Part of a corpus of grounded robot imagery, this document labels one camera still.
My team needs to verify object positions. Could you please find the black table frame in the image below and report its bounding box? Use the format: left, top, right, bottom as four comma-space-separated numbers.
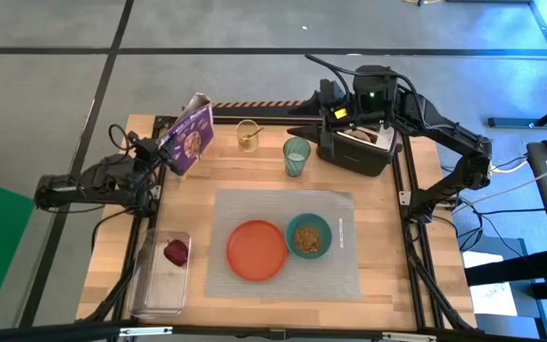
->
76, 106, 481, 342

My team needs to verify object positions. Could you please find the black desk leg foot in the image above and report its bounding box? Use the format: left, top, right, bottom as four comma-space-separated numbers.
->
485, 92, 547, 130

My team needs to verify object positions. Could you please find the brown toast slice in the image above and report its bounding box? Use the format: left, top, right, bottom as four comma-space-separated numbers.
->
349, 128, 380, 143

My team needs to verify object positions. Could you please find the silver metal bracket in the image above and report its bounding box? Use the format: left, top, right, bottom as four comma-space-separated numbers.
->
381, 332, 439, 342
118, 326, 174, 338

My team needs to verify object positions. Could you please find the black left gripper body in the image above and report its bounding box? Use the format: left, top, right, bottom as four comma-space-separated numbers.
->
133, 135, 166, 167

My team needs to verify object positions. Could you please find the grey woven placemat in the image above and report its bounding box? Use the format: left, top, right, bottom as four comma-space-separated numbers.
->
203, 188, 362, 302

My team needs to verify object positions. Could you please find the dark red apple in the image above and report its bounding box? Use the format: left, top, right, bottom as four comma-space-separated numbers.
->
162, 237, 190, 268

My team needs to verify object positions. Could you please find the white floor cable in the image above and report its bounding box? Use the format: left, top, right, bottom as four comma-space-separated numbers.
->
448, 165, 547, 213

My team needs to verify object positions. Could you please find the white paper sheet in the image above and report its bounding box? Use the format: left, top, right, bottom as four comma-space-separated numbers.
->
462, 250, 520, 317

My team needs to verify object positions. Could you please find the brown cereal portion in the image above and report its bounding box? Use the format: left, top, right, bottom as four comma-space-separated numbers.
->
292, 226, 323, 255

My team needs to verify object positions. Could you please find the black chair part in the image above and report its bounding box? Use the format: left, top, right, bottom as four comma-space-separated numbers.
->
462, 237, 547, 287

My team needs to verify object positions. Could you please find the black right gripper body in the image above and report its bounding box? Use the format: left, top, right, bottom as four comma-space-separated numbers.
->
318, 78, 356, 132

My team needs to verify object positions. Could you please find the purple cereal box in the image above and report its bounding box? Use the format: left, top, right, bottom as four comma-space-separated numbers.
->
158, 91, 216, 179

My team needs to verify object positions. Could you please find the teal faceted drinking glass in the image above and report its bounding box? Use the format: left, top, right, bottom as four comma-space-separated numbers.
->
282, 136, 312, 179

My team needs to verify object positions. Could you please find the orange black hazard strip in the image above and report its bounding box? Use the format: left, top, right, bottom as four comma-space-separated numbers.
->
213, 99, 306, 109

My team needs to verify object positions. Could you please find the clear plastic container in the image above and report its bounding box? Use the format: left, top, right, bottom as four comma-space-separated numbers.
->
127, 228, 193, 319

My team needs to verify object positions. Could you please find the teal bowl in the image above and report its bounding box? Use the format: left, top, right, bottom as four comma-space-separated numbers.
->
284, 212, 333, 260

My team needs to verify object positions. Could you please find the orange plate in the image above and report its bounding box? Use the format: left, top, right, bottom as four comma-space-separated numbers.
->
225, 218, 289, 283

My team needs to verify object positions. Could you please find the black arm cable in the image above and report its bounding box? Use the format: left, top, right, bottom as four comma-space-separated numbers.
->
304, 53, 426, 124

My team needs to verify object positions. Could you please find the black floor cable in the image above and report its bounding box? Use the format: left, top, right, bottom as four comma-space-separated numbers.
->
432, 203, 547, 253

